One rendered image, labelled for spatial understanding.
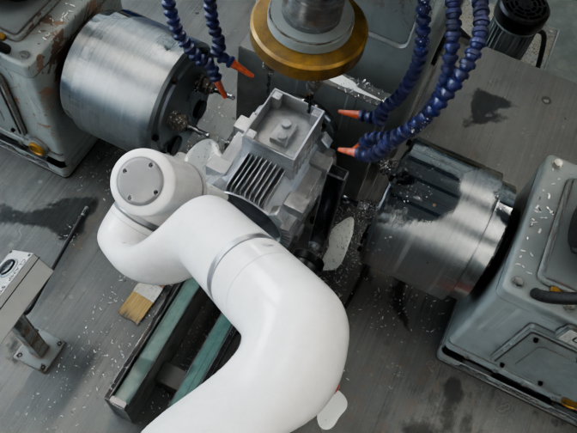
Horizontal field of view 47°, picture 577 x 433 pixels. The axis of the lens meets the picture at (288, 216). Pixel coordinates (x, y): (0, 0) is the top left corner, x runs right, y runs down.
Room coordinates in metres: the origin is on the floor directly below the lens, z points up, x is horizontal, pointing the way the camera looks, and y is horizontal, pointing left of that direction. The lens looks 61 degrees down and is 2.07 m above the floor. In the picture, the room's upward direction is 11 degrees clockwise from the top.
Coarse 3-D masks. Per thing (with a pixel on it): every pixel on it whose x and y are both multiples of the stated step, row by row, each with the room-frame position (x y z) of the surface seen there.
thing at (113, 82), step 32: (96, 32) 0.79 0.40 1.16; (128, 32) 0.80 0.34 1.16; (160, 32) 0.82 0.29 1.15; (64, 64) 0.74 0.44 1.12; (96, 64) 0.73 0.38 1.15; (128, 64) 0.74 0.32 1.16; (160, 64) 0.74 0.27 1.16; (192, 64) 0.79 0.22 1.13; (64, 96) 0.71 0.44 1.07; (96, 96) 0.69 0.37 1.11; (128, 96) 0.69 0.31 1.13; (160, 96) 0.69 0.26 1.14; (192, 96) 0.78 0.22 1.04; (96, 128) 0.67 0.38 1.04; (128, 128) 0.66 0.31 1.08; (160, 128) 0.67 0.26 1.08
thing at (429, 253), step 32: (384, 160) 0.70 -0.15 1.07; (416, 160) 0.64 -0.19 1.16; (448, 160) 0.66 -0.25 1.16; (384, 192) 0.68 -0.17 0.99; (416, 192) 0.59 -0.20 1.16; (448, 192) 0.59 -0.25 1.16; (480, 192) 0.60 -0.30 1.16; (512, 192) 0.63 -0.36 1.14; (384, 224) 0.54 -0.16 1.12; (416, 224) 0.54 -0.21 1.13; (448, 224) 0.54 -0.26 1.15; (480, 224) 0.55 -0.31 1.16; (384, 256) 0.51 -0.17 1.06; (416, 256) 0.50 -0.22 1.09; (448, 256) 0.50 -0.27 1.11; (480, 256) 0.51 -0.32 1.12; (448, 288) 0.47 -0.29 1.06
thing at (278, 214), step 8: (256, 112) 0.74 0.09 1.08; (320, 136) 0.71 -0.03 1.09; (328, 136) 0.72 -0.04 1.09; (320, 144) 0.70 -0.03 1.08; (328, 144) 0.70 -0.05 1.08; (216, 176) 0.59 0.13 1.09; (216, 184) 0.57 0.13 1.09; (224, 184) 0.58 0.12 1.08; (272, 208) 0.55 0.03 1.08; (280, 208) 0.55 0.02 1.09; (272, 216) 0.53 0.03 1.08; (280, 216) 0.53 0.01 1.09
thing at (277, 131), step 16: (272, 96) 0.74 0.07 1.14; (288, 96) 0.74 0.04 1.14; (272, 112) 0.72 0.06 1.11; (288, 112) 0.73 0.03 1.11; (304, 112) 0.73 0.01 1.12; (320, 112) 0.72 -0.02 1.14; (256, 128) 0.68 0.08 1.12; (272, 128) 0.69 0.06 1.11; (288, 128) 0.69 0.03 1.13; (304, 128) 0.70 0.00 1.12; (320, 128) 0.71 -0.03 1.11; (256, 144) 0.63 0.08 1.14; (272, 144) 0.66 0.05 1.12; (288, 144) 0.66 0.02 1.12; (304, 144) 0.65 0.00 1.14; (272, 160) 0.62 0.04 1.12; (288, 160) 0.61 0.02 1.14; (304, 160) 0.65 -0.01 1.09; (288, 176) 0.61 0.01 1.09
